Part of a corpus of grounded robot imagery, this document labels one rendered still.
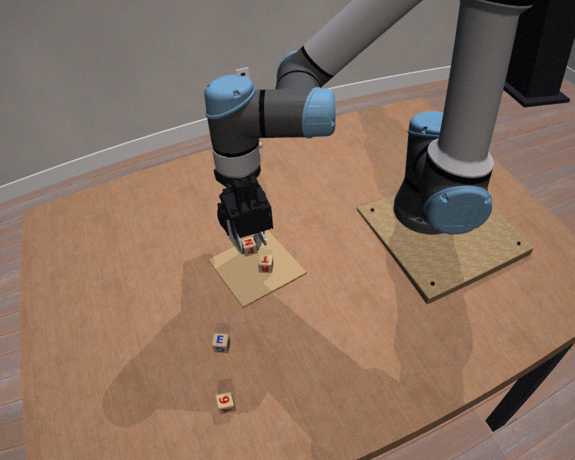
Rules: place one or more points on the tan square mat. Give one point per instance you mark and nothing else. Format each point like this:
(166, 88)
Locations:
(242, 277)

